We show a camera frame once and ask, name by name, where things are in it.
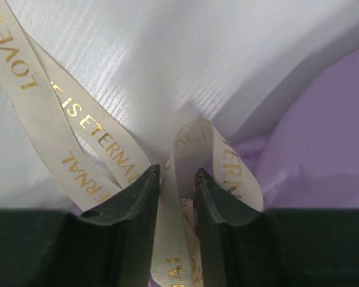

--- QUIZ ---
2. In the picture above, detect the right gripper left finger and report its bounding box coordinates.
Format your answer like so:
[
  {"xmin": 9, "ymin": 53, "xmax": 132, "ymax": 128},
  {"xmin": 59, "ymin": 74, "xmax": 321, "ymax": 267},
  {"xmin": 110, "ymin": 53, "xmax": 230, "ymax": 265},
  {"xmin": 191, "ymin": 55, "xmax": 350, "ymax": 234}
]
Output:
[{"xmin": 55, "ymin": 164, "xmax": 160, "ymax": 286}]

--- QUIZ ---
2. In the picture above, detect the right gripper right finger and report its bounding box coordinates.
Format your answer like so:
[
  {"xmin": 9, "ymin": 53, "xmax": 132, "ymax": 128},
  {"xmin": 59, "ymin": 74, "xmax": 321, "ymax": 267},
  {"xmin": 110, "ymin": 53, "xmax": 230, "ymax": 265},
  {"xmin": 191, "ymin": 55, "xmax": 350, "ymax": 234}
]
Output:
[{"xmin": 195, "ymin": 169, "xmax": 288, "ymax": 286}]

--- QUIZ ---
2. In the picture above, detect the cream gold-lettered ribbon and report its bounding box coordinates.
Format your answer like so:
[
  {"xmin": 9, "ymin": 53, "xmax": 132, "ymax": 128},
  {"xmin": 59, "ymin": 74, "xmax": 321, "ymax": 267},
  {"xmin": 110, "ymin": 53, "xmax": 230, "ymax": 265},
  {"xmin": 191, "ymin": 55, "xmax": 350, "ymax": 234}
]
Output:
[{"xmin": 0, "ymin": 1, "xmax": 263, "ymax": 286}]

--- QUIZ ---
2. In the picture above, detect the purple wrapping paper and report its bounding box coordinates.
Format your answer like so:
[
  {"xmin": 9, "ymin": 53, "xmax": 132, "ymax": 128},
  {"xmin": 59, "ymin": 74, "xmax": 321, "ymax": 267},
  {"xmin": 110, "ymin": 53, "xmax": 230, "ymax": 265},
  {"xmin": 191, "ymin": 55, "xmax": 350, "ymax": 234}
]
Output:
[{"xmin": 68, "ymin": 40, "xmax": 359, "ymax": 287}]

